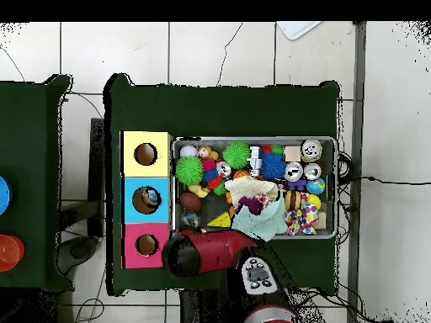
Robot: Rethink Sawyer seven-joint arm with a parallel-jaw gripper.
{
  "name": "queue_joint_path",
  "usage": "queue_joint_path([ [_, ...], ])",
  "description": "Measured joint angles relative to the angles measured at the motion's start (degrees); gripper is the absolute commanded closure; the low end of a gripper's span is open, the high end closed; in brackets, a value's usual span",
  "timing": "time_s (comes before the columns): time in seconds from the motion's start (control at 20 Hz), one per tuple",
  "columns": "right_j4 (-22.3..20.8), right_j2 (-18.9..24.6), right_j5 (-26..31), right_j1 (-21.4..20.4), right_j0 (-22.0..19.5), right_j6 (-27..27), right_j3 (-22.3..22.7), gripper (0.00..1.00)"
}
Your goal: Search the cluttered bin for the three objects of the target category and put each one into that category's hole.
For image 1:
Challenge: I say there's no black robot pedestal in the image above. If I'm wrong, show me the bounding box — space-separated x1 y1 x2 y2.
179 288 247 323

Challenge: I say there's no blue spiky ball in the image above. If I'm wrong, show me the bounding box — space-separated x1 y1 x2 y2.
259 152 287 181

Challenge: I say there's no orange plastic cup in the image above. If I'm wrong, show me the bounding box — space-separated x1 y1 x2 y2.
0 234 22 273

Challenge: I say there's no large green spiky ball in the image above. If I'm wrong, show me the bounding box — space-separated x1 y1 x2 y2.
174 155 205 186

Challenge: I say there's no crushed clear plastic bottle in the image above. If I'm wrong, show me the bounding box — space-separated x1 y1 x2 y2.
180 209 201 229
142 187 162 207

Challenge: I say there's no cream cloth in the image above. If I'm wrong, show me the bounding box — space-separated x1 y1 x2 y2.
224 175 279 204

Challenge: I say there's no mint green cloth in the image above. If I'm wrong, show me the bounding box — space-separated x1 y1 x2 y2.
231 196 289 242

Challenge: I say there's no white tray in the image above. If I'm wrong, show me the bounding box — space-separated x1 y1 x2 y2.
275 21 322 41

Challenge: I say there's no black cable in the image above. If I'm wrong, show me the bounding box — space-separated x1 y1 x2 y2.
338 175 431 186

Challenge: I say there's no blue round disc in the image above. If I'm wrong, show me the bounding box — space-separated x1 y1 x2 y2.
0 175 13 216

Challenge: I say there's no dark green tablecloth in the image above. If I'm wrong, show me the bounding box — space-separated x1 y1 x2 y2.
103 72 341 297
0 74 75 293

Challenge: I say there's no red plastic cup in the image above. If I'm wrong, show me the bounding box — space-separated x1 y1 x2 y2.
14 235 26 264

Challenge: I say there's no white baseball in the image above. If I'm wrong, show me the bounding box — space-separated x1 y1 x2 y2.
178 143 199 158

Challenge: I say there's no silver mesh bin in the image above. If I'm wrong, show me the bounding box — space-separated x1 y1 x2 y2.
170 135 338 241

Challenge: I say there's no wooden box with three holes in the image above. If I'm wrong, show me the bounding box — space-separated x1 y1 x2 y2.
120 130 174 269

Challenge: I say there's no silver toy robot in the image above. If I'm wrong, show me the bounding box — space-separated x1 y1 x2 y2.
246 145 263 177

